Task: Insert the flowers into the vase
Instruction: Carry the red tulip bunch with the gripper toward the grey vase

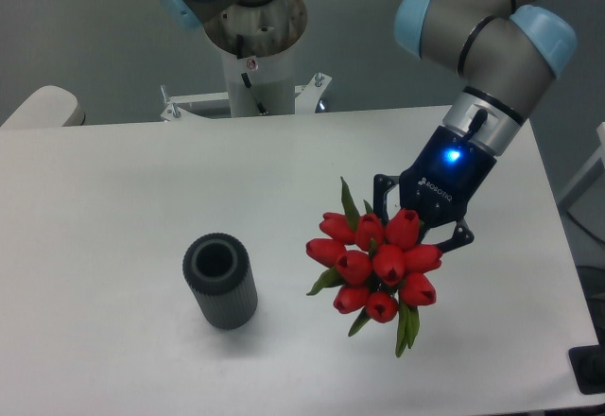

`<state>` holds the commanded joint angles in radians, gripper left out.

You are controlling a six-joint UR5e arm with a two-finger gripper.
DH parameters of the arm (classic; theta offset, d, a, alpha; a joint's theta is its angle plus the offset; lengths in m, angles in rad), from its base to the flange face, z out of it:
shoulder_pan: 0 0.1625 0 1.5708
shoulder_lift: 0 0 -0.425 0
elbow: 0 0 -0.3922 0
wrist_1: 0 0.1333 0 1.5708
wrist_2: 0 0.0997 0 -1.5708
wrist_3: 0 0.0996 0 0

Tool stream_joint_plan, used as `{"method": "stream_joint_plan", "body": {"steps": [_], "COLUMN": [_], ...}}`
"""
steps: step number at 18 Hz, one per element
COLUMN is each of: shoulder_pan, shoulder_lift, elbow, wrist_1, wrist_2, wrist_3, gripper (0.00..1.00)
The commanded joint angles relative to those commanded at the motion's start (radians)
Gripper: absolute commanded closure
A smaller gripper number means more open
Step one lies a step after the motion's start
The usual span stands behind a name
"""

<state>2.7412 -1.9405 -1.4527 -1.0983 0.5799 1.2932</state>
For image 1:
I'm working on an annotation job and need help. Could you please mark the white frame at right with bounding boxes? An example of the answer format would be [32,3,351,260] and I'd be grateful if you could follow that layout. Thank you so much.
[557,123,604,211]

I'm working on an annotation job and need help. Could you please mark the red tulip bouquet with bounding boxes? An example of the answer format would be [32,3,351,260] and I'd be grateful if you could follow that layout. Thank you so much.
[305,181,442,357]

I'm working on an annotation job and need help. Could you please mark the black device at table edge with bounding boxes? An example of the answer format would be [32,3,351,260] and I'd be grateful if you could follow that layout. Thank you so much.
[568,345,604,395]

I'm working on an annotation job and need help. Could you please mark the dark grey ribbed vase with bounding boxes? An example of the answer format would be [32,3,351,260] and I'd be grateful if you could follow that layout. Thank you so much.
[182,233,258,330]

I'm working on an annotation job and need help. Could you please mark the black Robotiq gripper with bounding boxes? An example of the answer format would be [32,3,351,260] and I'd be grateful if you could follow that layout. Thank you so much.
[372,127,496,252]

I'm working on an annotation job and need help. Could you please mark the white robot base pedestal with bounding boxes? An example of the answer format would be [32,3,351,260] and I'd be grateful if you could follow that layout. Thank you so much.
[160,0,332,118]

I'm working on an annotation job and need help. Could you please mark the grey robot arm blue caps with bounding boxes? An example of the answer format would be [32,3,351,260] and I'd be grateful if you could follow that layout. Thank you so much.
[372,0,578,252]

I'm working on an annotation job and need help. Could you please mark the white chair backrest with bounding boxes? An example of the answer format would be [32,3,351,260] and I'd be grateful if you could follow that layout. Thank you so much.
[1,85,86,131]

